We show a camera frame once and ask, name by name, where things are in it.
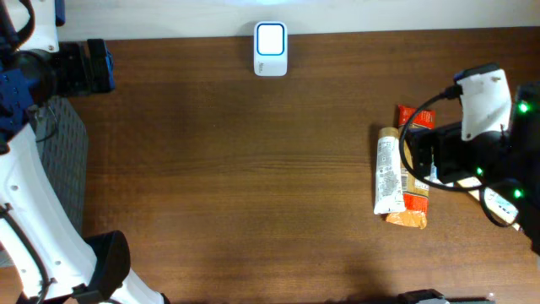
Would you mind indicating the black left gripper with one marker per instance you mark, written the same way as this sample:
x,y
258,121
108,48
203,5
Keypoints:
x,y
99,64

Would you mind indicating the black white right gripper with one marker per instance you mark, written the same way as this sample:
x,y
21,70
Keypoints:
x,y
424,149

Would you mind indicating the orange spaghetti packet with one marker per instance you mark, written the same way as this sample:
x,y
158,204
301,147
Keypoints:
x,y
415,193

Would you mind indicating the white tube with gold cap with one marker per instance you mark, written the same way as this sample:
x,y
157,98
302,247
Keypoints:
x,y
388,176

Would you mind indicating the yellow white snack bag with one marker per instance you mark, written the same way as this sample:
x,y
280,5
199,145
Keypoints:
x,y
497,209

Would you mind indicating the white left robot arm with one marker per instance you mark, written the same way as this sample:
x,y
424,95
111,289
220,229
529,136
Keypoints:
x,y
53,261

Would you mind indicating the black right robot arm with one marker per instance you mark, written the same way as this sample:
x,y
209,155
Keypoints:
x,y
522,190

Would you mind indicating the white barcode scanner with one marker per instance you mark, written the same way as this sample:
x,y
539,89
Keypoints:
x,y
270,49

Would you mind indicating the grey plastic basket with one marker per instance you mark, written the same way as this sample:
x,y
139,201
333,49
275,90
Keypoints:
x,y
62,142

